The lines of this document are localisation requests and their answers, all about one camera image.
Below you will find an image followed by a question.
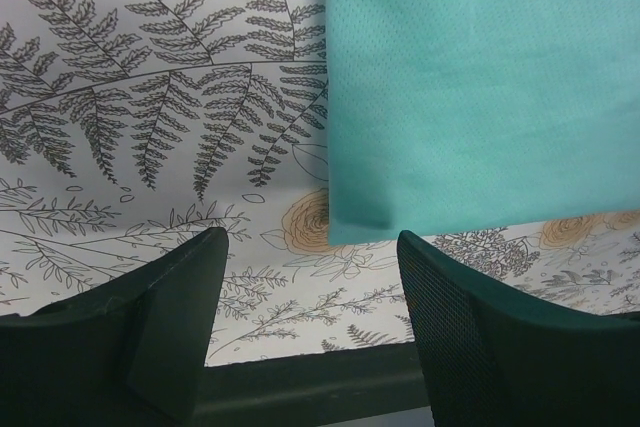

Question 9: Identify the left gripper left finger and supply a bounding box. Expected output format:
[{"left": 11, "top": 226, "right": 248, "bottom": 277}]
[{"left": 1, "top": 228, "right": 229, "bottom": 426}]

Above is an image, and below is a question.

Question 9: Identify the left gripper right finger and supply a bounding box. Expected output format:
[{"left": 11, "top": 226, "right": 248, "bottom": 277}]
[{"left": 397, "top": 231, "right": 639, "bottom": 426}]

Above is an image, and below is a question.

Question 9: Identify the teal t shirt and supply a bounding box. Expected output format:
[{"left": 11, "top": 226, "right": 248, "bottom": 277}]
[{"left": 326, "top": 0, "right": 639, "bottom": 244}]

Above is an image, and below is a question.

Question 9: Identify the floral table cloth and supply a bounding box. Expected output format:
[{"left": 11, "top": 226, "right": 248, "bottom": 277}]
[{"left": 0, "top": 0, "right": 640, "bottom": 368}]

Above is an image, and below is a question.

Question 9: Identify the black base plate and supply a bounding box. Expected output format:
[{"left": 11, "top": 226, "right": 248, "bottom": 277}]
[{"left": 188, "top": 342, "right": 429, "bottom": 426}]

